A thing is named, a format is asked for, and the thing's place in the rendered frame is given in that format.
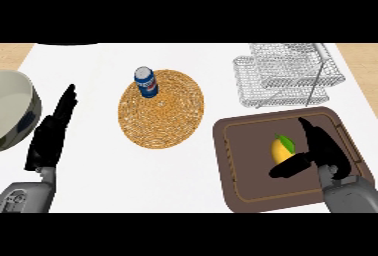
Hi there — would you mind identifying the grey-green bowl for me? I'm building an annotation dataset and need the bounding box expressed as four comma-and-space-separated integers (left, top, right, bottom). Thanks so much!
0, 69, 45, 153

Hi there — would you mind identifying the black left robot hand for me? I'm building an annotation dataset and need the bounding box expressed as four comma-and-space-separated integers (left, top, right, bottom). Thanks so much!
24, 83, 80, 173

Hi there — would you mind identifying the yellow lemon with green leaf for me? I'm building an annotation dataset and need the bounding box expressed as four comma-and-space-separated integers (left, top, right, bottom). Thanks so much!
271, 133, 299, 166

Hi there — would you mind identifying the white wire tiered basket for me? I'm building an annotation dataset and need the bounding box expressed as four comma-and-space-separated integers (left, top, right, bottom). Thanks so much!
232, 43, 347, 109

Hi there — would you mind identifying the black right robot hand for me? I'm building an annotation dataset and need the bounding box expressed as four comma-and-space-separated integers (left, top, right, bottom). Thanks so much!
268, 116, 353, 181

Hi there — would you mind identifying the brown tray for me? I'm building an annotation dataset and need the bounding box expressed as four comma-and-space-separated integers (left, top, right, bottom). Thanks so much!
212, 106, 377, 214

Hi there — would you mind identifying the round woven wicker placemat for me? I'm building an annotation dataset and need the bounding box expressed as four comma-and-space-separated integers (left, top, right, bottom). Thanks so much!
117, 69, 206, 150

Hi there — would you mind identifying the blue can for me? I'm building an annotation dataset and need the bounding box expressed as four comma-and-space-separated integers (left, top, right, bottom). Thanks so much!
133, 66, 160, 99

